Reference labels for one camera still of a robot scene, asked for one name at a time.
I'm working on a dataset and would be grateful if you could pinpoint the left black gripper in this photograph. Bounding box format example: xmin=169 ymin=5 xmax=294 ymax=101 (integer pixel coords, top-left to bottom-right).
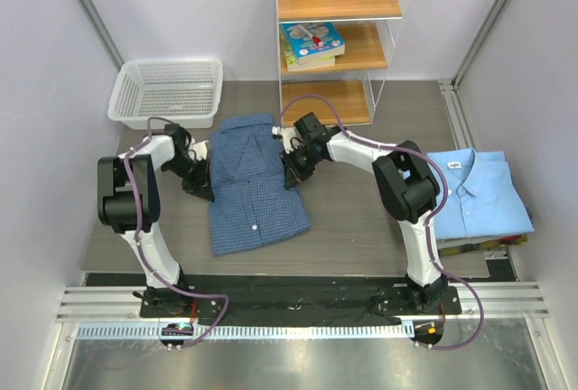
xmin=162 ymin=156 xmax=215 ymax=202

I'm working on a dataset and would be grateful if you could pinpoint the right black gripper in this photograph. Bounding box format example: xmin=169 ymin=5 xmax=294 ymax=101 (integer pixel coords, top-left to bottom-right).
xmin=280 ymin=144 xmax=322 ymax=190

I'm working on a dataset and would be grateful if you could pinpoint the dark blue checkered shirt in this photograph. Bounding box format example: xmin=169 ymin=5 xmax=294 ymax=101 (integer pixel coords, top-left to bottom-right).
xmin=210 ymin=114 xmax=311 ymax=257

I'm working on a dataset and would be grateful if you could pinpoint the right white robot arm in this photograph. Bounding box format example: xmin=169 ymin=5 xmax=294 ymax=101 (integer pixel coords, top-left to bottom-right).
xmin=272 ymin=113 xmax=448 ymax=313

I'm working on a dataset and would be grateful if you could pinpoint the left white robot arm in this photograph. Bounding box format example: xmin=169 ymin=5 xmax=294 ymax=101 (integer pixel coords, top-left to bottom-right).
xmin=97 ymin=121 xmax=214 ymax=317

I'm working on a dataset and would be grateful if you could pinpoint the folded shirts pile underneath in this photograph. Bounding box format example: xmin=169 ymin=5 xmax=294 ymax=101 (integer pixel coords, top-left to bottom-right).
xmin=435 ymin=233 xmax=528 ymax=256

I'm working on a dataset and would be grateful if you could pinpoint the white plastic laundry basket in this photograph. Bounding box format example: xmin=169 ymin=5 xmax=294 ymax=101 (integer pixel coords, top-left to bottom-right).
xmin=107 ymin=58 xmax=224 ymax=130

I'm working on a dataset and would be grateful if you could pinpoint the green book underneath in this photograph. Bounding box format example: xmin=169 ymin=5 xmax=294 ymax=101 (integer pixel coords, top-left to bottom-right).
xmin=280 ymin=32 xmax=335 ymax=72

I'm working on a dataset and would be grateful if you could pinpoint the blue children's book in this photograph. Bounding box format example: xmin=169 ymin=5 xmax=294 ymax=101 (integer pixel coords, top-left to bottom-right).
xmin=281 ymin=22 xmax=345 ymax=64

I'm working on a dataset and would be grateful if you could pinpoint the red white marker pen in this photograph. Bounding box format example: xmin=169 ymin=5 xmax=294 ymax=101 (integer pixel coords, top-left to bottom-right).
xmin=298 ymin=24 xmax=324 ymax=47

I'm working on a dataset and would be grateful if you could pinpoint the folded light blue shirt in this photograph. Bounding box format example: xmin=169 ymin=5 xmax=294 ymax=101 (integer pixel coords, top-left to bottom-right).
xmin=427 ymin=148 xmax=534 ymax=241

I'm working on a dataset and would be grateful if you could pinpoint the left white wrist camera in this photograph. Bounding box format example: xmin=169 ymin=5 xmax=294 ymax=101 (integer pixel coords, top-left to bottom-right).
xmin=187 ymin=140 xmax=210 ymax=163

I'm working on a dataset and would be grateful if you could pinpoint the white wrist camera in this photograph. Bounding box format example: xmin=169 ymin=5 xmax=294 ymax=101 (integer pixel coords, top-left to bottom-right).
xmin=272 ymin=126 xmax=303 ymax=153
xmin=187 ymin=140 xmax=210 ymax=163

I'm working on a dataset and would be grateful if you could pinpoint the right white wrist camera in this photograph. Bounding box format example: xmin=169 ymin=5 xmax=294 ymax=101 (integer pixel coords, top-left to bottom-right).
xmin=272 ymin=126 xmax=303 ymax=153

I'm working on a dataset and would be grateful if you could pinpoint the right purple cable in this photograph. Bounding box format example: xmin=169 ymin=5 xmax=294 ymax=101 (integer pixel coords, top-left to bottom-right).
xmin=276 ymin=94 xmax=486 ymax=353

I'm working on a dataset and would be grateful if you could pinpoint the purple cable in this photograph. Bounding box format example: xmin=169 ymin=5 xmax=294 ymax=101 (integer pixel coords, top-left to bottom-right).
xmin=276 ymin=94 xmax=486 ymax=353
xmin=124 ymin=116 xmax=230 ymax=351

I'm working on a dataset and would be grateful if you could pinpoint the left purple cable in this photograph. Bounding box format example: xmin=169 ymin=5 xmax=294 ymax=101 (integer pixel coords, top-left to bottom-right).
xmin=124 ymin=116 xmax=230 ymax=351

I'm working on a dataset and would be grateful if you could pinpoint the black mounting base plate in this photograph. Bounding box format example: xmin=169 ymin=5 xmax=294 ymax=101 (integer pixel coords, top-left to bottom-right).
xmin=84 ymin=272 xmax=463 ymax=319

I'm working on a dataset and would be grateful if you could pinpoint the aluminium rail frame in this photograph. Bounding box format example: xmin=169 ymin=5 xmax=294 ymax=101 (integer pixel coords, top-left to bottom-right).
xmin=56 ymin=283 xmax=549 ymax=346

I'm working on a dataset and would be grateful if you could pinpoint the white wire wooden shelf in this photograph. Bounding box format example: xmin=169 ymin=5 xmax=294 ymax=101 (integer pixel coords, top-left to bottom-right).
xmin=275 ymin=0 xmax=410 ymax=126

